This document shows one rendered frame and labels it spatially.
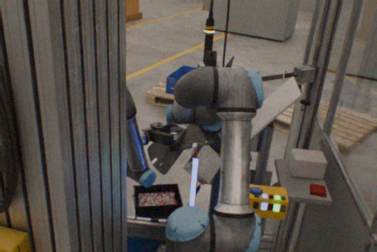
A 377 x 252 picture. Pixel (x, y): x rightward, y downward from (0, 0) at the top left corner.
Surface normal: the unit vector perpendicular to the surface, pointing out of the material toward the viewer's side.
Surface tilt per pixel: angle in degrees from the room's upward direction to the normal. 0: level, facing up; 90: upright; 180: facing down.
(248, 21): 90
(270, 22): 90
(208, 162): 55
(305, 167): 90
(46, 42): 90
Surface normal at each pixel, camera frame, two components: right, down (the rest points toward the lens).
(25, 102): -0.28, 0.40
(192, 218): -0.07, -0.89
